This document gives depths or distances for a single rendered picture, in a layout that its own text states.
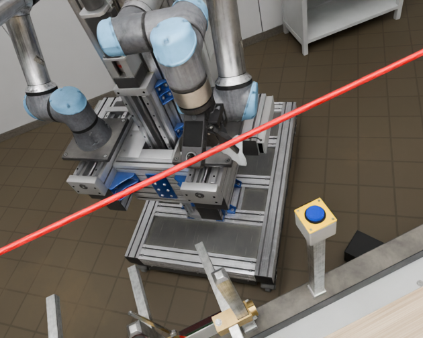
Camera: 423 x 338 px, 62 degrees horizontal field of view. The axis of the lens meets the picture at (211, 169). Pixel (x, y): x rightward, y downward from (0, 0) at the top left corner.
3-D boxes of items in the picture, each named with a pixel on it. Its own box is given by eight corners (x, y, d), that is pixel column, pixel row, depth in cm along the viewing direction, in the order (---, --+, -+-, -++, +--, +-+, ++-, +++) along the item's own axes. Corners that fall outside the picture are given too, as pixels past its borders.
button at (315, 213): (303, 213, 83) (302, 209, 81) (317, 205, 83) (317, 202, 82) (311, 226, 80) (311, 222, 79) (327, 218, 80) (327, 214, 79)
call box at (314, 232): (295, 225, 89) (293, 209, 83) (319, 213, 89) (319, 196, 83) (310, 248, 84) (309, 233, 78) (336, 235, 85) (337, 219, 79)
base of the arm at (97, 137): (87, 123, 152) (75, 106, 144) (117, 123, 147) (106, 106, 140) (71, 150, 144) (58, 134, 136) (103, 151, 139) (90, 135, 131)
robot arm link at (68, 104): (86, 133, 132) (66, 106, 122) (60, 129, 138) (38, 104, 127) (102, 110, 139) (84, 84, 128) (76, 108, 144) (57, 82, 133)
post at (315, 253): (307, 287, 122) (302, 225, 88) (319, 281, 122) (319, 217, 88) (314, 299, 119) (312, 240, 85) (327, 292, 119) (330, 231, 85)
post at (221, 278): (242, 323, 122) (209, 271, 85) (252, 318, 122) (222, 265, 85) (247, 333, 120) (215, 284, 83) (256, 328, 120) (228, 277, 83)
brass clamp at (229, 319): (214, 319, 112) (210, 315, 109) (252, 300, 113) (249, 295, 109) (221, 339, 109) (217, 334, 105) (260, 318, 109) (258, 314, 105)
